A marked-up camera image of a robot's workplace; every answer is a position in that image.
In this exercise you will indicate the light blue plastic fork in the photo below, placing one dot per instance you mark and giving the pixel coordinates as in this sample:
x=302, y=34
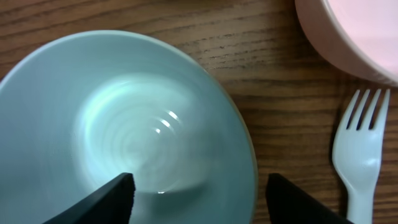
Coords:
x=357, y=154

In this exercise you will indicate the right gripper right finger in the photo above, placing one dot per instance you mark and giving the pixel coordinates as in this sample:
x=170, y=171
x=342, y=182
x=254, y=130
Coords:
x=288, y=204

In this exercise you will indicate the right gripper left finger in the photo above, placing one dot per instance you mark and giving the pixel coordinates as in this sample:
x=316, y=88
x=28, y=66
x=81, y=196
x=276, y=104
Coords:
x=111, y=203

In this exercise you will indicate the white pink bowl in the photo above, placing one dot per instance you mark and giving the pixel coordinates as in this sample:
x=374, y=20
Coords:
x=358, y=37

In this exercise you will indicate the teal bowl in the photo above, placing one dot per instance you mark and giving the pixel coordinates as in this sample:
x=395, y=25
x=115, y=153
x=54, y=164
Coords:
x=80, y=110

